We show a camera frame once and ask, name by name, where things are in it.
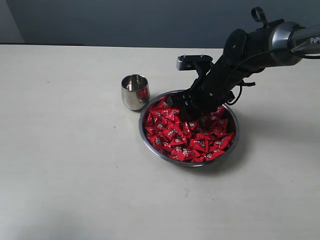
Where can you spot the red wrapped candy pile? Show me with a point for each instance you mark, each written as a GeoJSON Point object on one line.
{"type": "Point", "coordinates": [190, 140]}

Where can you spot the round steel bowl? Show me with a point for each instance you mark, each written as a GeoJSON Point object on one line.
{"type": "Point", "coordinates": [233, 130]}

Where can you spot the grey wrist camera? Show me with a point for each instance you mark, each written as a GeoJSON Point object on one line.
{"type": "Point", "coordinates": [194, 62]}

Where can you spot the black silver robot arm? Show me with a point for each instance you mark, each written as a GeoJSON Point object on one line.
{"type": "Point", "coordinates": [277, 44]}

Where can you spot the stainless steel cup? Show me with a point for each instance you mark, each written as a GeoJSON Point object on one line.
{"type": "Point", "coordinates": [135, 91]}

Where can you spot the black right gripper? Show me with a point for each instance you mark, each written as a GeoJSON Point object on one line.
{"type": "Point", "coordinates": [210, 90]}

